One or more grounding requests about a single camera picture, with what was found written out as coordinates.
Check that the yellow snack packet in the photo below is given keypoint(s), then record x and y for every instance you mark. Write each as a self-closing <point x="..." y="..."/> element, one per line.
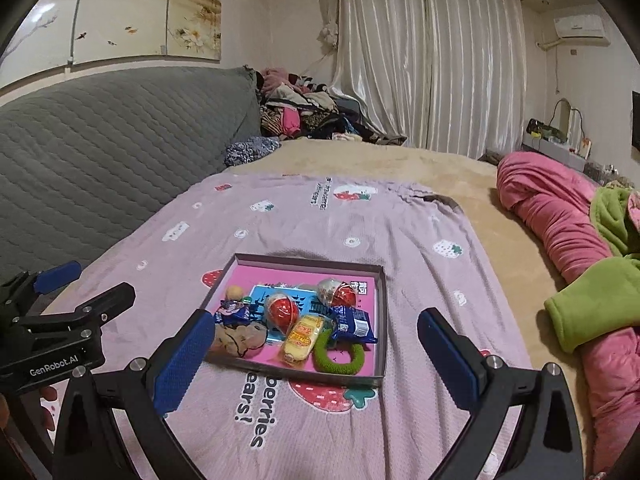
<point x="300" y="342"/>

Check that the grey quilted headboard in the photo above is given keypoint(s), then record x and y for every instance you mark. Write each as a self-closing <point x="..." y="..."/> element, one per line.
<point x="100" y="150"/>

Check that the blue patterned cloth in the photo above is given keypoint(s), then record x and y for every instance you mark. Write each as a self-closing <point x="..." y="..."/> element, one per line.
<point x="250" y="150"/>

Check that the toy egg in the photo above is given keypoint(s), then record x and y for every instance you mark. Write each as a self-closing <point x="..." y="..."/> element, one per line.
<point x="340" y="294"/>
<point x="280" y="312"/>

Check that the pink book tray box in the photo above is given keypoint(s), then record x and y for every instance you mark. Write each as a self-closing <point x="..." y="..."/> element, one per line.
<point x="381" y="330"/>

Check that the pile of clothes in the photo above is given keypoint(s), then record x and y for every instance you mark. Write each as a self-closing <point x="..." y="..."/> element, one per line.
<point x="300" y="110"/>

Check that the arched table mirror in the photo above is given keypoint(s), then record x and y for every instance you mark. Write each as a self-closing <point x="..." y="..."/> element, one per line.
<point x="562" y="117"/>

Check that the person's left hand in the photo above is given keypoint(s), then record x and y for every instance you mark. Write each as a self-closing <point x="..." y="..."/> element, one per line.
<point x="49" y="405"/>

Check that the floral wall poster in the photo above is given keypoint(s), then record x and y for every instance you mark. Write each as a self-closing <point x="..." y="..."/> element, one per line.
<point x="125" y="10"/>

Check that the white curtain tassel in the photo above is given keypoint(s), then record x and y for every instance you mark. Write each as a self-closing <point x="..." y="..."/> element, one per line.
<point x="328" y="33"/>

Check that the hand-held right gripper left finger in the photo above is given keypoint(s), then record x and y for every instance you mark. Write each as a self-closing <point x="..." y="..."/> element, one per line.
<point x="182" y="360"/>

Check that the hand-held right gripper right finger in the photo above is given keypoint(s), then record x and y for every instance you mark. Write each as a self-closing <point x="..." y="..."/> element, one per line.
<point x="447" y="360"/>

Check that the purple printed blanket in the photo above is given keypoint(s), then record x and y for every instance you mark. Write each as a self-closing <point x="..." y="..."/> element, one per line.
<point x="300" y="220"/>

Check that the white air conditioner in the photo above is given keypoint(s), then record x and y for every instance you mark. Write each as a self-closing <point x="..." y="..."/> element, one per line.
<point x="580" y="27"/>

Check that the black television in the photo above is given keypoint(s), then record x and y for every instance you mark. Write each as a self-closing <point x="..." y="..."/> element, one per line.
<point x="636" y="120"/>

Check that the walnut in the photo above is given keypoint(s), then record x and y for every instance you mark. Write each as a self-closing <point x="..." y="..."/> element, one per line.
<point x="235" y="293"/>

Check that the white dressing table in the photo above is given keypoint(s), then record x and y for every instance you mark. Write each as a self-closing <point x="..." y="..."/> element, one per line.
<point x="550" y="152"/>

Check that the blue snack packet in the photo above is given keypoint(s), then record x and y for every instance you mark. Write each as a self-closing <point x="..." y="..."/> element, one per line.
<point x="235" y="314"/>
<point x="355" y="325"/>

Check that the green fleece blanket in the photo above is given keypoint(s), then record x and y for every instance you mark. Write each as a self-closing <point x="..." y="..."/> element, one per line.
<point x="590" y="300"/>

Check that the pink quilt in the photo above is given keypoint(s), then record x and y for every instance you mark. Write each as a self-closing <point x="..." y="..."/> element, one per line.
<point x="540" y="200"/>

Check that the white curtain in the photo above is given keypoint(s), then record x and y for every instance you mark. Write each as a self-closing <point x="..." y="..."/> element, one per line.
<point x="425" y="60"/>

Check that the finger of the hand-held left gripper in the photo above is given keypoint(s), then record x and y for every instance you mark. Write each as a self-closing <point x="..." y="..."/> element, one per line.
<point x="57" y="275"/>
<point x="100" y="305"/>

